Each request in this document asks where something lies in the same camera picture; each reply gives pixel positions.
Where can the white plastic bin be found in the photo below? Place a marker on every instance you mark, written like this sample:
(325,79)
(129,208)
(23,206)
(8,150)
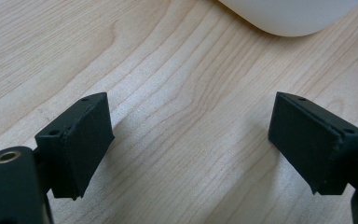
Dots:
(292,15)

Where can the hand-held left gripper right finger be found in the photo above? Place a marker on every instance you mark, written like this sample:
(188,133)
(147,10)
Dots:
(317,146)

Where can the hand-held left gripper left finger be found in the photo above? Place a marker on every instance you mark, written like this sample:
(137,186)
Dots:
(74,146)

